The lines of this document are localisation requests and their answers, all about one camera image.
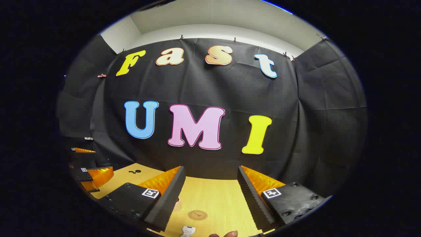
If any wooden desktop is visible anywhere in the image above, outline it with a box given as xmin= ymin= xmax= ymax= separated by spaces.
xmin=90 ymin=163 xmax=277 ymax=237

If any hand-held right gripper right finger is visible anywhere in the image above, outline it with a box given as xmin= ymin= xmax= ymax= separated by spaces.
xmin=237 ymin=165 xmax=333 ymax=231

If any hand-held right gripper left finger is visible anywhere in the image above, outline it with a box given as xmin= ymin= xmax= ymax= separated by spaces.
xmin=98 ymin=166 xmax=186 ymax=232

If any black backdrop cloth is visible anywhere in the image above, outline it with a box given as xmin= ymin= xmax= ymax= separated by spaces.
xmin=56 ymin=33 xmax=368 ymax=198

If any round brown coaster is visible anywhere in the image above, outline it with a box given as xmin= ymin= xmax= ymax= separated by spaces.
xmin=187 ymin=210 xmax=208 ymax=221

